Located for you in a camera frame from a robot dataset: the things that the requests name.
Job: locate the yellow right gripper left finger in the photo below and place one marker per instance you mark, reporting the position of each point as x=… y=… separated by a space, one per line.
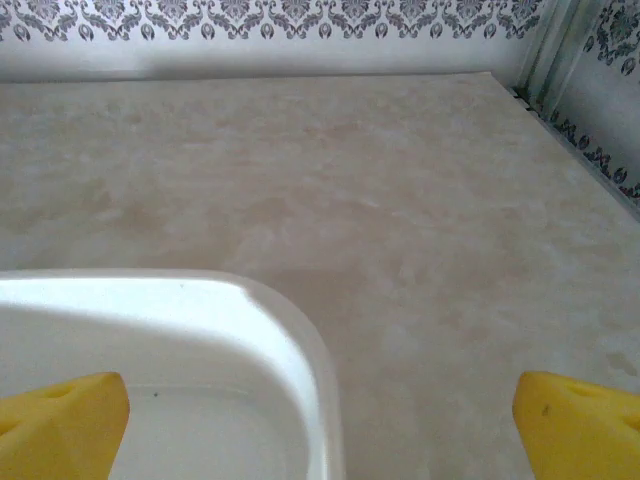
x=60 y=430

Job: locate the aluminium frame post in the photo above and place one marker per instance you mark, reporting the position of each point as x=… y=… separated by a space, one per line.
x=555 y=50

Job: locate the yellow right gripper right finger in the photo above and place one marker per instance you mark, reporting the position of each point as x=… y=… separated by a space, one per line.
x=585 y=435

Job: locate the aluminium side rail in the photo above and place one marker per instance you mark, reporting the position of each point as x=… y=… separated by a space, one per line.
x=575 y=145

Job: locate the white plastic tray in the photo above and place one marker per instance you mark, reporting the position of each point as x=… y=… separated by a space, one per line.
x=200 y=320

